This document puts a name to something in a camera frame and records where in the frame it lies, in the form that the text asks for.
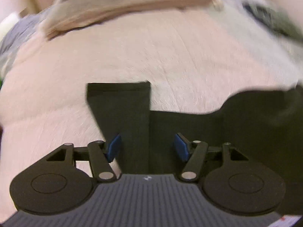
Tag black pants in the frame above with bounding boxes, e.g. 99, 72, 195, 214
87, 82, 302, 214

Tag taupe pillow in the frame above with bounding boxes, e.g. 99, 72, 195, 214
38, 0, 223, 40

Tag folded green grey clothes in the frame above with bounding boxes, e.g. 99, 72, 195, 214
242, 2, 302, 43

